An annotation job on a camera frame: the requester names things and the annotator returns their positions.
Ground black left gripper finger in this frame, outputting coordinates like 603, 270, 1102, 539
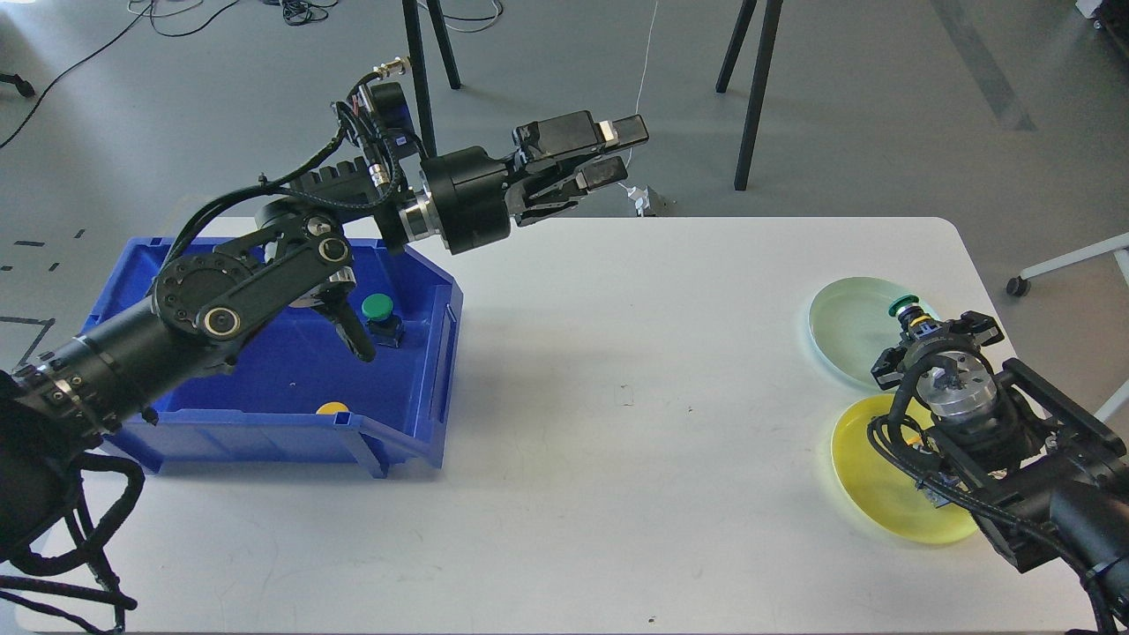
511, 155, 628, 228
513, 111, 650, 176

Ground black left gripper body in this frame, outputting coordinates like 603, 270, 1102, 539
421, 146, 515, 256

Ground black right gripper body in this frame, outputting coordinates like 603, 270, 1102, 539
870, 310, 1005, 390

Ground green push button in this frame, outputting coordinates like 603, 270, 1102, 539
887, 295, 942, 341
362, 293, 406, 348

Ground yellow push button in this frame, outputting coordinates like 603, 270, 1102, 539
904, 430, 960, 508

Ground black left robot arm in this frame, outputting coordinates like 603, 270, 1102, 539
3, 59, 649, 634

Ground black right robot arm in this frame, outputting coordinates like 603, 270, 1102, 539
867, 295, 1128, 634

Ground light green plate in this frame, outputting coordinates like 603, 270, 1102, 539
807, 276, 914, 392

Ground yellow plate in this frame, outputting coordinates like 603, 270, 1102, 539
830, 393, 977, 545

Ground yellow button at bin front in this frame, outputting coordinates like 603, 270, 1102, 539
316, 401, 349, 415

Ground white wheeled stand base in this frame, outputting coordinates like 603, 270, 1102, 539
1005, 232, 1128, 297

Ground black tripod leg left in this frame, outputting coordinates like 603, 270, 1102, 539
401, 0, 462, 160

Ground black tripod leg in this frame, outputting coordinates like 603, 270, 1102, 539
401, 0, 462, 160
714, 0, 784, 192

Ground black tripod leg right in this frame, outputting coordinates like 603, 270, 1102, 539
714, 0, 784, 192

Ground blue plastic bin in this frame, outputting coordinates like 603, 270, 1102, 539
102, 238, 463, 478

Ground white cable with plug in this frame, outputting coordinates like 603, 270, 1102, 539
616, 0, 679, 218

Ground black floor cables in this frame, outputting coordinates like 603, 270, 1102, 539
0, 0, 505, 146

